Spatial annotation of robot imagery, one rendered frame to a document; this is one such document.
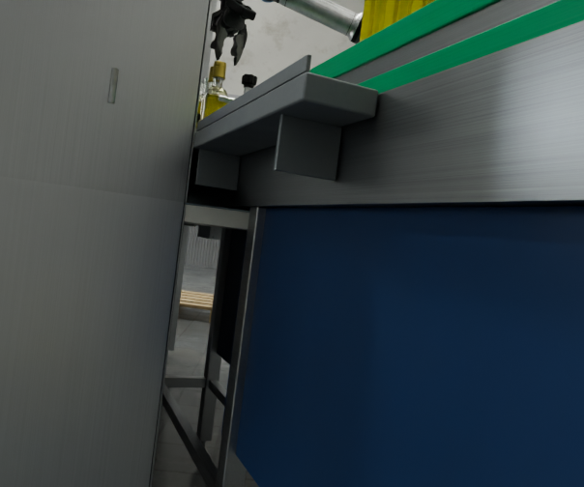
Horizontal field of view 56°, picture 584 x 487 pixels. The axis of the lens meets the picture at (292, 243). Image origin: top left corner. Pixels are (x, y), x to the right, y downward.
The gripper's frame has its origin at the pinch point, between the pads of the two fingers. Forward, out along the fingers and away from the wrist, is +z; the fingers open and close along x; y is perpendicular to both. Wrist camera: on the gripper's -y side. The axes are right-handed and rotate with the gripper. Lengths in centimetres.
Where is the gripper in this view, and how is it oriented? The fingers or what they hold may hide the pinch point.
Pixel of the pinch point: (227, 58)
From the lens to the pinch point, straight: 171.1
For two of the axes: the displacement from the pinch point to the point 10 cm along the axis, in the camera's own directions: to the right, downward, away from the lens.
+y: -5.9, -0.8, 8.1
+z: -1.3, 9.9, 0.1
